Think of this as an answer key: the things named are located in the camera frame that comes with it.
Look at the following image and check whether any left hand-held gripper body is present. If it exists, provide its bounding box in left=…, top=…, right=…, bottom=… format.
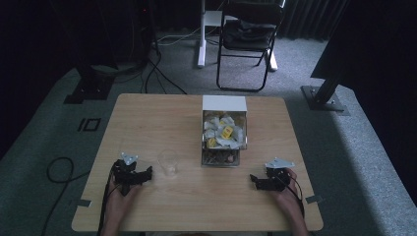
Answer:
left=112, top=151, right=146, bottom=198

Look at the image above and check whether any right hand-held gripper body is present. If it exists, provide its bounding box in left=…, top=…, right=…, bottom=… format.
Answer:
left=264, top=156, right=296, bottom=193

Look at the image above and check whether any person's right hand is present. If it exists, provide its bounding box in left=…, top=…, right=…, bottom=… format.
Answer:
left=268, top=167, right=307, bottom=218

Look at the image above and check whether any person's left hand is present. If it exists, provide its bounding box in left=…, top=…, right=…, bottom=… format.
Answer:
left=104, top=175, right=143, bottom=221

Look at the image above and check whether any clear plastic cup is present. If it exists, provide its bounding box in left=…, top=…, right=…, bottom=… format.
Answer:
left=156, top=148, right=181, bottom=177

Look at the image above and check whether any grey tape strip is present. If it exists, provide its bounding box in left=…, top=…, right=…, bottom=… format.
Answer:
left=305, top=195, right=325, bottom=205

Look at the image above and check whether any pile of brown packets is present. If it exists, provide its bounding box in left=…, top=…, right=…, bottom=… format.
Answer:
left=203, top=149, right=240, bottom=165

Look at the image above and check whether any pile of white tea bag packets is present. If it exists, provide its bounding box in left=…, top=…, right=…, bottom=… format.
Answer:
left=203, top=112, right=246, bottom=149

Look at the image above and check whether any white box with clear drawers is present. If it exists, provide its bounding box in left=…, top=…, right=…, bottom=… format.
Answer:
left=201, top=94, right=249, bottom=168

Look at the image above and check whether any black stand with flat base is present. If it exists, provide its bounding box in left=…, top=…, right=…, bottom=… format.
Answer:
left=63, top=62, right=116, bottom=105

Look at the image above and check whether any white desk leg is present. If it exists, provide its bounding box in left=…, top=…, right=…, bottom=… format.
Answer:
left=196, top=0, right=224, bottom=69
left=266, top=48, right=279, bottom=73

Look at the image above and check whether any black folding chair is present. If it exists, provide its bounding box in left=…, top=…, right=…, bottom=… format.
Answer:
left=215, top=0, right=285, bottom=93

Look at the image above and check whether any dark cloth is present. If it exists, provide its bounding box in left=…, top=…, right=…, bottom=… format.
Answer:
left=223, top=19, right=277, bottom=51

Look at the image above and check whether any dark panel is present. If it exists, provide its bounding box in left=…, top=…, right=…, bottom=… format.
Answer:
left=310, top=0, right=417, bottom=89

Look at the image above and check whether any right hand-held gripper cable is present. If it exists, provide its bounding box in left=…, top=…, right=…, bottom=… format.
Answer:
left=285, top=173, right=307, bottom=219

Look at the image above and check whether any hand-held gripper cable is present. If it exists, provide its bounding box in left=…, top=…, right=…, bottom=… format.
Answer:
left=96, top=170, right=116, bottom=236
left=285, top=173, right=307, bottom=219

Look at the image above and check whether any left hand-held gripper cable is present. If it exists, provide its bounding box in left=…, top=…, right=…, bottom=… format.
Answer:
left=96, top=170, right=116, bottom=236

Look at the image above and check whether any black floor cable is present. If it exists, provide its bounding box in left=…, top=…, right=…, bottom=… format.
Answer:
left=40, top=156, right=91, bottom=236

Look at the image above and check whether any black post with metal base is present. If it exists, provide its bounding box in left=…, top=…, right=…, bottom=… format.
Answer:
left=300, top=70, right=350, bottom=116

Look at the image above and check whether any bundle of black floor cables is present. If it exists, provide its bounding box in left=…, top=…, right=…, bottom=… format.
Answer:
left=111, top=38, right=189, bottom=96

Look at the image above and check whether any white floor cable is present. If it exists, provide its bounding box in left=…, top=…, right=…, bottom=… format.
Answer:
left=156, top=25, right=218, bottom=47

